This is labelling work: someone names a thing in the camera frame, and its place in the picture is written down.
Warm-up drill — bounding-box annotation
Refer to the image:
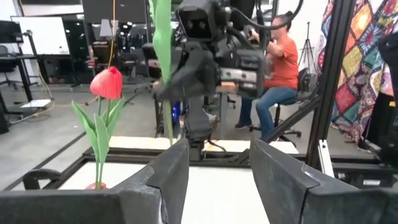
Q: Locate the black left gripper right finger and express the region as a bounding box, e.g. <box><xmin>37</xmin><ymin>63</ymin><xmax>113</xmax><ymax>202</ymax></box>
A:
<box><xmin>250</xmin><ymin>139</ymin><xmax>398</xmax><ymax>224</ymax></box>

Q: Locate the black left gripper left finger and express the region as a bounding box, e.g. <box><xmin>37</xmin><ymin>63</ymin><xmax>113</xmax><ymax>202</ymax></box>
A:
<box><xmin>0</xmin><ymin>139</ymin><xmax>190</xmax><ymax>224</ymax></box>

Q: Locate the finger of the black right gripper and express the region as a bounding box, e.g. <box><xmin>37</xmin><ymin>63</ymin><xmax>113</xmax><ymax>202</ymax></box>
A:
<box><xmin>157</xmin><ymin>55</ymin><xmax>200</xmax><ymax>100</ymax></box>
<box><xmin>194</xmin><ymin>58</ymin><xmax>218</xmax><ymax>96</ymax></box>

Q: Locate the red artificial tulip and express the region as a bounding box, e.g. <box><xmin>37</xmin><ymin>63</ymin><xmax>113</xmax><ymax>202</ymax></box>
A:
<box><xmin>90</xmin><ymin>65</ymin><xmax>126</xmax><ymax>189</ymax></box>
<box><xmin>148</xmin><ymin>0</ymin><xmax>175</xmax><ymax>146</ymax></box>

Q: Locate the red glass vase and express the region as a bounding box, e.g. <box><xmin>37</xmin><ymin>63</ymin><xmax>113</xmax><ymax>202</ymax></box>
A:
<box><xmin>85</xmin><ymin>182</ymin><xmax>109</xmax><ymax>190</ymax></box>

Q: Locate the person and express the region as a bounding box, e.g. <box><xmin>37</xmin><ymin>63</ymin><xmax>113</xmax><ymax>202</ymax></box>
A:
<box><xmin>234</xmin><ymin>11</ymin><xmax>301</xmax><ymax>139</ymax></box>

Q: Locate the black office chair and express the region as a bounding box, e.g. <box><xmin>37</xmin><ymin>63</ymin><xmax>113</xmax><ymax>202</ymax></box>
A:
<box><xmin>250</xmin><ymin>67</ymin><xmax>312</xmax><ymax>144</ymax></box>

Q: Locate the black tripod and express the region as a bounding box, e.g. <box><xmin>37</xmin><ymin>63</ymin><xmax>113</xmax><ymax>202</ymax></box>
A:
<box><xmin>298</xmin><ymin>21</ymin><xmax>318</xmax><ymax>75</ymax></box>

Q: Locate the white flat floor board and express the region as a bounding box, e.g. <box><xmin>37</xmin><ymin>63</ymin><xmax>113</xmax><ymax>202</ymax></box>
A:
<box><xmin>20</xmin><ymin>98</ymin><xmax>52</xmax><ymax>110</ymax></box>

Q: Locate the colourful patchwork quilt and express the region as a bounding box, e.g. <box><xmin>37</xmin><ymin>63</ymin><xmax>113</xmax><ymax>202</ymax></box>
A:
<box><xmin>313</xmin><ymin>0</ymin><xmax>398</xmax><ymax>147</ymax></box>

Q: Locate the white whiteboard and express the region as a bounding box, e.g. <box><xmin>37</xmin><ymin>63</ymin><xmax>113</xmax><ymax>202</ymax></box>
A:
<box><xmin>11</xmin><ymin>15</ymin><xmax>71</xmax><ymax>57</ymax></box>

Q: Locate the black desk with stand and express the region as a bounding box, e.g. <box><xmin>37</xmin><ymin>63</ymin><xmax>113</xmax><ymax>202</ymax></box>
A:
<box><xmin>0</xmin><ymin>20</ymin><xmax>41</xmax><ymax>103</ymax></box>

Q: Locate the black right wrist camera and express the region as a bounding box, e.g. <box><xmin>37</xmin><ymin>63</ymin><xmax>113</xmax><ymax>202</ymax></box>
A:
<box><xmin>175</xmin><ymin>0</ymin><xmax>220</xmax><ymax>43</ymax></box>

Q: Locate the white metal bracket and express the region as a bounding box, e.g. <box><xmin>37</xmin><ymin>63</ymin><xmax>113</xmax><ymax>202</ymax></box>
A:
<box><xmin>317</xmin><ymin>139</ymin><xmax>336</xmax><ymax>179</ymax></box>

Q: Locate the yellow hanging cable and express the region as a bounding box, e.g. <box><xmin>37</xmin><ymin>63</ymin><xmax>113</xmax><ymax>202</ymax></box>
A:
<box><xmin>107</xmin><ymin>0</ymin><xmax>118</xmax><ymax>69</ymax></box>

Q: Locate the black cable loop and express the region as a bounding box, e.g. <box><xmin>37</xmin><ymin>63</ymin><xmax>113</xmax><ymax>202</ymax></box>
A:
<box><xmin>22</xmin><ymin>168</ymin><xmax>63</xmax><ymax>190</ymax></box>

